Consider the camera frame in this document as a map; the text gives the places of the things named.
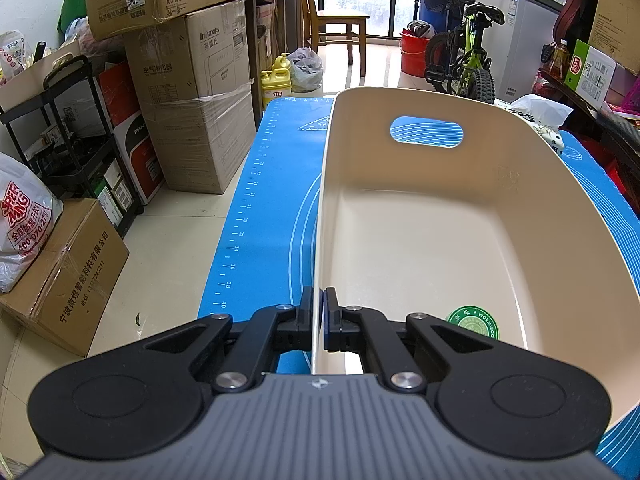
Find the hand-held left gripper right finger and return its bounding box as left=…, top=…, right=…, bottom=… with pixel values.
left=322, top=287, right=498, bottom=393

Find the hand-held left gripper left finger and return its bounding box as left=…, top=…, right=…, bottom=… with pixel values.
left=145, top=287, right=321, bottom=393

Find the beige plastic bin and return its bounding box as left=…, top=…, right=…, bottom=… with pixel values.
left=311, top=87, right=640, bottom=436

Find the blue silicone mat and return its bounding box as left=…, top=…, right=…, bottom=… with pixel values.
left=197, top=95, right=640, bottom=476

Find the film-wrapped cardboard box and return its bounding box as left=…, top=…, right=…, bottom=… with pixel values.
left=137, top=82, right=258, bottom=195

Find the yellow detergent jug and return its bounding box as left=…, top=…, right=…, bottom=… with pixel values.
left=260, top=71, right=293, bottom=111
left=270, top=52, right=293, bottom=81

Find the white and red appliance box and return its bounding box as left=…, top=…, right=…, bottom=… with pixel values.
left=112, top=110, right=166, bottom=206

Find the low taped cardboard box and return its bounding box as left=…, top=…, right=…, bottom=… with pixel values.
left=0, top=198, right=130, bottom=358

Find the grey plastic bag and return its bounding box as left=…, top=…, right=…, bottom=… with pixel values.
left=287, top=47, right=325, bottom=93

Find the red bucket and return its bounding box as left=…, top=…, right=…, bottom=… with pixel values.
left=399, top=30, right=433, bottom=78

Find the black shelf cart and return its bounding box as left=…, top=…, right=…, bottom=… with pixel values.
left=0, top=55, right=146, bottom=241

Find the tall brown cardboard box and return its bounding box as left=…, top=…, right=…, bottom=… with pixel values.
left=124, top=0, right=251, bottom=106

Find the green children's bicycle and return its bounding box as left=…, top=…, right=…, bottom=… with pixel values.
left=410, top=0, right=506, bottom=106

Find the red cardboard box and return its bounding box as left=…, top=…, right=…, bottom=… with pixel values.
left=97, top=60, right=140, bottom=128

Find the wooden cabinet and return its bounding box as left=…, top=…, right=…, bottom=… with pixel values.
left=240, top=0, right=301, bottom=116

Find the white tissue pack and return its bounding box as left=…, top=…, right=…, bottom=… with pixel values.
left=510, top=94, right=575, bottom=156

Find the white red-print plastic bag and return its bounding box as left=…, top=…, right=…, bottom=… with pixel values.
left=0, top=152, right=65, bottom=295

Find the wooden chair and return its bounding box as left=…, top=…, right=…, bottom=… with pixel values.
left=299, top=0, right=371, bottom=78

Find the blue barrel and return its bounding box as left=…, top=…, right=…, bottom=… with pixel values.
left=417, top=0, right=481, bottom=36

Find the dark wooden shelf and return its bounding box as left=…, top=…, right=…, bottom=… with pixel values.
left=539, top=67, right=640, bottom=196

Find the white chest freezer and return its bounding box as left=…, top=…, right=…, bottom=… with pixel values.
left=475, top=0, right=566, bottom=103

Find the cooking oil bottle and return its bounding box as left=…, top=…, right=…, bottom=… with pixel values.
left=547, top=37, right=573, bottom=78

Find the green and white box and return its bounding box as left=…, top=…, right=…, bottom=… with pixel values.
left=564, top=39, right=626, bottom=111

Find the green bag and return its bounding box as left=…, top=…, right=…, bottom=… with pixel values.
left=57, top=0, right=88, bottom=36

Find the white snack bag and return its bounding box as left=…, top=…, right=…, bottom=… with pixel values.
left=0, top=30, right=36, bottom=83

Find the dark red bag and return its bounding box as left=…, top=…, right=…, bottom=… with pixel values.
left=565, top=0, right=608, bottom=46

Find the plain brown cardboard box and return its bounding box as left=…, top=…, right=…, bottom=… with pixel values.
left=587, top=0, right=640, bottom=63

